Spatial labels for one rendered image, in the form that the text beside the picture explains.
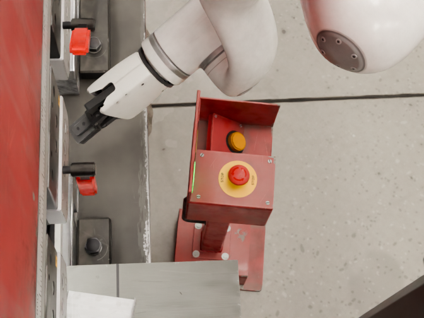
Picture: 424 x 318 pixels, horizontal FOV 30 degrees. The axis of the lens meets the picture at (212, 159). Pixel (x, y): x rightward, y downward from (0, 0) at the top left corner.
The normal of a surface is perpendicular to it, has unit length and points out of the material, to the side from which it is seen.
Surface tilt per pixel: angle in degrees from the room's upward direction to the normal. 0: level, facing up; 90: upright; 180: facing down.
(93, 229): 0
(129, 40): 0
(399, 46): 63
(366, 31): 42
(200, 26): 36
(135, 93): 84
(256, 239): 0
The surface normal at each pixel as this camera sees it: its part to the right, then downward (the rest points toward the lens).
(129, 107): 0.48, 0.84
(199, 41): -0.20, 0.29
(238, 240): 0.10, -0.35
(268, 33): 0.67, 0.35
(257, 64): 0.57, 0.62
